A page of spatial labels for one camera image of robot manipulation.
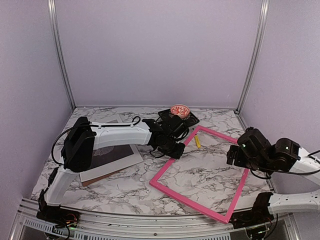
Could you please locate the aluminium corner post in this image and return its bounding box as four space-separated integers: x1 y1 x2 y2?
235 0 270 115
47 0 76 111

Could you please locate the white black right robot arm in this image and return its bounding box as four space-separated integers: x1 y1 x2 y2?
226 127 320 229

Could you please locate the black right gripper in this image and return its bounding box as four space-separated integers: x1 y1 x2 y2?
227 145 270 173

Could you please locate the aluminium left corner post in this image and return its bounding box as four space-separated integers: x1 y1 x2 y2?
47 0 76 111

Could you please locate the black square floral plate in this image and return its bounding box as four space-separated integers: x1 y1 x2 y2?
158 108 200 128

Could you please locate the yellow handled screwdriver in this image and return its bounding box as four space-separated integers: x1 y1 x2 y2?
194 135 201 148

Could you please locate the aluminium right corner post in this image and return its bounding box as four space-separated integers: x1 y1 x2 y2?
235 0 270 115

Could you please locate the photo with white mat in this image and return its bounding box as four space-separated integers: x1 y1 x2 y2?
86 114 151 171

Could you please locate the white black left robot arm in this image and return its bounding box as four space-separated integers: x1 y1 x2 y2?
36 116 190 224

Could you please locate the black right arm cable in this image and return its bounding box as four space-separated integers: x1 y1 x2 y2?
249 152 320 181

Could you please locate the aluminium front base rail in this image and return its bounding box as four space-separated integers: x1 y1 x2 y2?
9 199 301 240

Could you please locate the red white patterned bowl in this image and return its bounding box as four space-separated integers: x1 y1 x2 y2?
170 104 191 119

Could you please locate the pink photo frame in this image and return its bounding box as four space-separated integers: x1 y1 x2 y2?
149 125 249 224

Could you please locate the brown frame backing board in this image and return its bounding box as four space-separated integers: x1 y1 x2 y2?
79 166 127 187

